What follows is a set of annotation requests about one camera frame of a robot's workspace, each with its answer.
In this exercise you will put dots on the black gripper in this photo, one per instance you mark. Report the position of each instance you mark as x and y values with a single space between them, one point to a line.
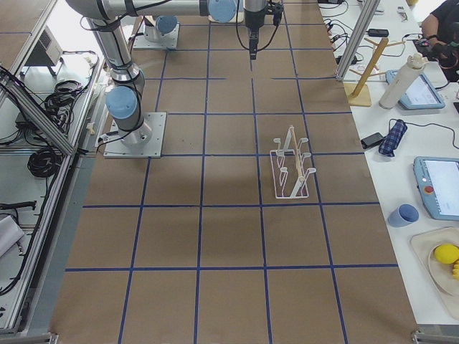
254 20

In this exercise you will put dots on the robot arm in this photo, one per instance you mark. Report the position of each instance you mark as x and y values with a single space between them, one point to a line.
157 27
103 17

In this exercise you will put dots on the wooden mug tree stand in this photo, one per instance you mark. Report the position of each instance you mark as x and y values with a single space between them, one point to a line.
358 93

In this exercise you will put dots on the black box on table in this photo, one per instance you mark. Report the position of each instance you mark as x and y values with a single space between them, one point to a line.
372 140

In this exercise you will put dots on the blue plaid folded umbrella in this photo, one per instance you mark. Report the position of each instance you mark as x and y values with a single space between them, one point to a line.
393 138

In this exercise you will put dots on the blue teach pendant far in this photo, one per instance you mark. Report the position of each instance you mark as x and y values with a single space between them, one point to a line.
421 95

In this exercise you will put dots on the blue teach pendant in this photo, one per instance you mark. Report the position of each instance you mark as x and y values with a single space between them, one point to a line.
437 181
421 95

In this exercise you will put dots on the seated person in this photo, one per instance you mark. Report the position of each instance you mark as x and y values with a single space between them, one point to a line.
440 30

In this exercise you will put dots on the grey control box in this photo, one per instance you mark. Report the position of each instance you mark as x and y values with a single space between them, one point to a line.
47 52

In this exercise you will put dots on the blue teach pendant near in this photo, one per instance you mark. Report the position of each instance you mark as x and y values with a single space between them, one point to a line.
437 181

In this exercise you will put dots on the blue mug on table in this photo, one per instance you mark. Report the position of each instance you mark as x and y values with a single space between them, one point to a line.
403 215

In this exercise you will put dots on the beige tray on table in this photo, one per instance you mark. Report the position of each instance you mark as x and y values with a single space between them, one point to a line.
436 306

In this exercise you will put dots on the yellow lemon toy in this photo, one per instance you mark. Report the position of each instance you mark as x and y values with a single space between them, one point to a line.
446 253

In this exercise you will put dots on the beige bowl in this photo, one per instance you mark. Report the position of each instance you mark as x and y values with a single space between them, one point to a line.
441 273

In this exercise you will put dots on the yellow toy piece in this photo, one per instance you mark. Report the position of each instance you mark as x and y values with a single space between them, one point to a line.
455 270

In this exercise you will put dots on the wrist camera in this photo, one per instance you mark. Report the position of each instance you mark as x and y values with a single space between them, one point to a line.
275 9

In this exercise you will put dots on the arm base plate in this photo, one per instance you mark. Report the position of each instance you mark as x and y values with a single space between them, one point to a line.
144 142
169 42

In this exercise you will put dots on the aluminium frame post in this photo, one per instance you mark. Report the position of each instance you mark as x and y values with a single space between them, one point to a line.
357 35

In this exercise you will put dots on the white wire cup rack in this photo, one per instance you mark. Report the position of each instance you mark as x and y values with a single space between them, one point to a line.
287 160

